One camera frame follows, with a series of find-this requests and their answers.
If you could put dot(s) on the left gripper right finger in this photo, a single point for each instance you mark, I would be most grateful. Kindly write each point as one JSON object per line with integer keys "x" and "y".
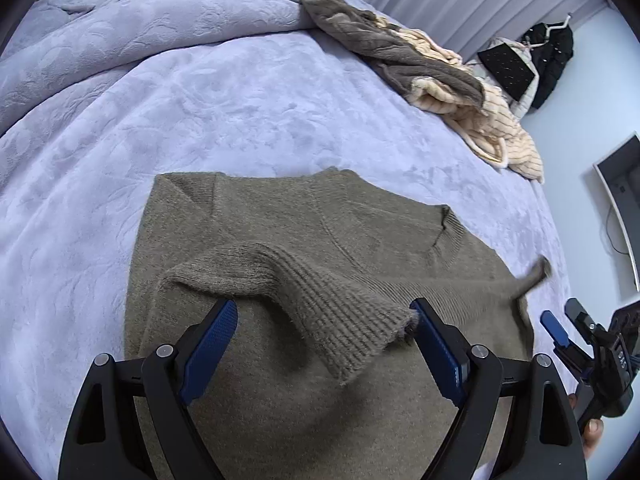
{"x": 541, "y": 440}

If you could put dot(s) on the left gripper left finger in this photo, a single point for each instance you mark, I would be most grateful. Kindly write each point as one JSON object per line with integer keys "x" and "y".
{"x": 104, "y": 439}

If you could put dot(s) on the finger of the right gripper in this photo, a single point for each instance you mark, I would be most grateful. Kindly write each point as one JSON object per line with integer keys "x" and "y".
{"x": 580, "y": 364}
{"x": 591, "y": 332}

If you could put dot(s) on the olive brown knit sweater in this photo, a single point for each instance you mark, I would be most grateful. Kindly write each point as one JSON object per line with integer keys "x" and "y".
{"x": 322, "y": 378}

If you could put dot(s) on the person right hand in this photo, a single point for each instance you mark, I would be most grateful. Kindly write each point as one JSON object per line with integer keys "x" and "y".
{"x": 591, "y": 436}

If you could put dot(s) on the cream striped garment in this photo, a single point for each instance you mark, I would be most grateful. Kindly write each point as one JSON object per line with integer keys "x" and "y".
{"x": 486, "y": 125}

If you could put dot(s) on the white puffer jacket hanging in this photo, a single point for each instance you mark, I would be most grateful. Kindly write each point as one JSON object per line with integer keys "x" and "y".
{"x": 508, "y": 65}

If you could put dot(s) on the black coat hanging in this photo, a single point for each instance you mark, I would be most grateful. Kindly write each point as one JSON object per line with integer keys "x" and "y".
{"x": 551, "y": 48}

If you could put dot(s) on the lavender plush bed blanket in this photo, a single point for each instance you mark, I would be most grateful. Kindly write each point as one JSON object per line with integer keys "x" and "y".
{"x": 100, "y": 97}

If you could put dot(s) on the dark brown knit garment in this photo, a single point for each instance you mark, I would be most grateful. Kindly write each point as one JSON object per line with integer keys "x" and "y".
{"x": 390, "y": 45}

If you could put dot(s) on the wall mounted curved monitor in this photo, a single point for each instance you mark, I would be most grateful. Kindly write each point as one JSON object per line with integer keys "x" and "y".
{"x": 619, "y": 173}

